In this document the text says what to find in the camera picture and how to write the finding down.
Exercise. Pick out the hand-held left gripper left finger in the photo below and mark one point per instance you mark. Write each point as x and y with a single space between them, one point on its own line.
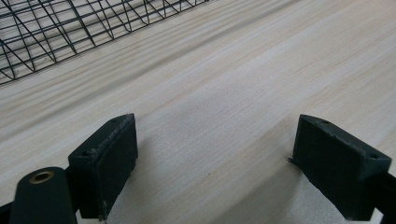
102 165

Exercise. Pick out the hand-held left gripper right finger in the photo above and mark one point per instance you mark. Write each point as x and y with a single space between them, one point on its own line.
337 168

